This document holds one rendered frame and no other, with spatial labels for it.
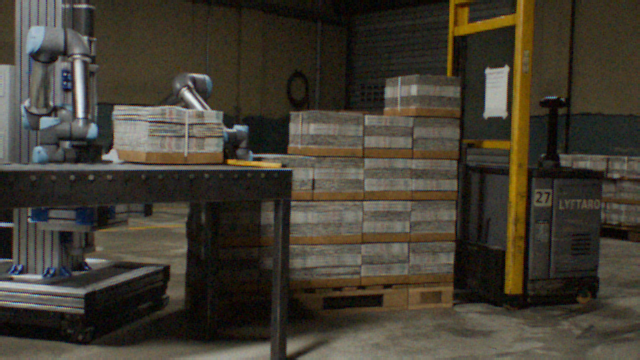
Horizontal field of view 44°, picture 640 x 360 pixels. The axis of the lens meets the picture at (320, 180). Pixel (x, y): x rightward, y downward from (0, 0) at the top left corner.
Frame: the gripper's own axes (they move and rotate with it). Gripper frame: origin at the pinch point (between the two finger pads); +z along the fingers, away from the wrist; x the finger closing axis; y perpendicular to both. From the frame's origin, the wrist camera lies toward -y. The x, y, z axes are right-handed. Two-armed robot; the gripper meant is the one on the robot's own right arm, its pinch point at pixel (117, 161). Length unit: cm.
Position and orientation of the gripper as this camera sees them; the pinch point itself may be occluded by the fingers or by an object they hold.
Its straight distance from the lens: 348.2
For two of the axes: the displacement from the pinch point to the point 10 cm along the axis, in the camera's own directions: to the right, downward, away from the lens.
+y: 0.3, -10.0, -0.6
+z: 7.5, -0.1, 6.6
